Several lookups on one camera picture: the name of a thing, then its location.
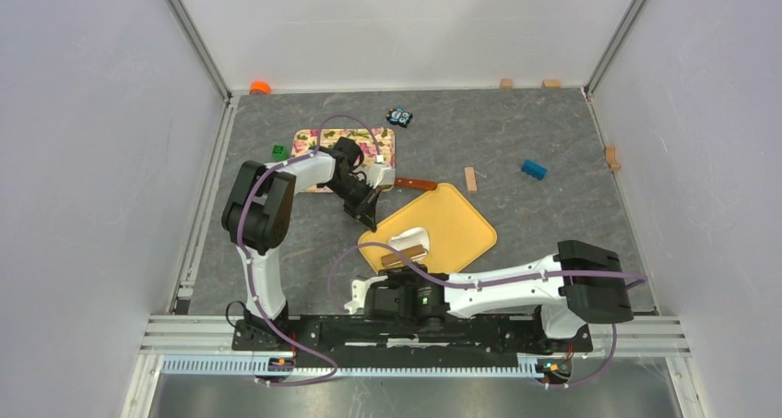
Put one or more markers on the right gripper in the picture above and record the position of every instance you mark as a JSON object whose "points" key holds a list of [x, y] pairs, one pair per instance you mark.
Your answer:
{"points": [[391, 276]]}

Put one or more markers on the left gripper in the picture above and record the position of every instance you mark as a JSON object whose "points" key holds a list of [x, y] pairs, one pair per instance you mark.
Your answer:
{"points": [[367, 213]]}

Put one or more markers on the white dough ball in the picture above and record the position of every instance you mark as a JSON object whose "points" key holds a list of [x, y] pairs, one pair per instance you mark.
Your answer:
{"points": [[414, 237]]}

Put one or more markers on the yellow cutting mat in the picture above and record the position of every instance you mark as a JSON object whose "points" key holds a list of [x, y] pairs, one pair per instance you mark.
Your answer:
{"points": [[458, 234]]}

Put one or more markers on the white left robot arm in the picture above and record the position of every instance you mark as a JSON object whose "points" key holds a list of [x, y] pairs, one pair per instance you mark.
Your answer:
{"points": [[257, 218]]}

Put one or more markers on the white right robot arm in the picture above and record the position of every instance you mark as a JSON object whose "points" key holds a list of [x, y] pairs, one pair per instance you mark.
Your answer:
{"points": [[579, 284]]}

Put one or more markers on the floral pattern tray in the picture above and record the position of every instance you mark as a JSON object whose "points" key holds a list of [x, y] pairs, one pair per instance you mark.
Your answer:
{"points": [[306, 139]]}

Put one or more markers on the black patterned small box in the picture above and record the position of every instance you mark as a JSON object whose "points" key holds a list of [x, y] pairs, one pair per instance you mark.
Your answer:
{"points": [[399, 117]]}

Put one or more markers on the green plastic block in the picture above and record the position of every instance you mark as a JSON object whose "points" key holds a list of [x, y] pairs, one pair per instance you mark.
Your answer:
{"points": [[280, 153]]}

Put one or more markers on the small wooden block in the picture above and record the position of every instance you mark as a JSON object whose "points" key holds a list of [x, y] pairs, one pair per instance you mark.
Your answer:
{"points": [[471, 179]]}

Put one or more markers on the orange plastic cap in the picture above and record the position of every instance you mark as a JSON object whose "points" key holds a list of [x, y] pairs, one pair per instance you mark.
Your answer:
{"points": [[259, 88]]}

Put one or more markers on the blue plastic block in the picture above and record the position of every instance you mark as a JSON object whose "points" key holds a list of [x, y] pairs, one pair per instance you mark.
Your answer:
{"points": [[533, 170]]}

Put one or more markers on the wooden piece right edge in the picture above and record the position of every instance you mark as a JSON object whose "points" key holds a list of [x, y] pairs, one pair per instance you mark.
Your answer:
{"points": [[611, 158]]}

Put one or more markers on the metal scraper with wooden handle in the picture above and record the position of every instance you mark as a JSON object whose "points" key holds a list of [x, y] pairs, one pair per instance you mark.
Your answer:
{"points": [[419, 184]]}

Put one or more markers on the wooden block at back wall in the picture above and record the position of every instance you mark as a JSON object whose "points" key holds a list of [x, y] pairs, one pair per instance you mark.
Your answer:
{"points": [[506, 84]]}

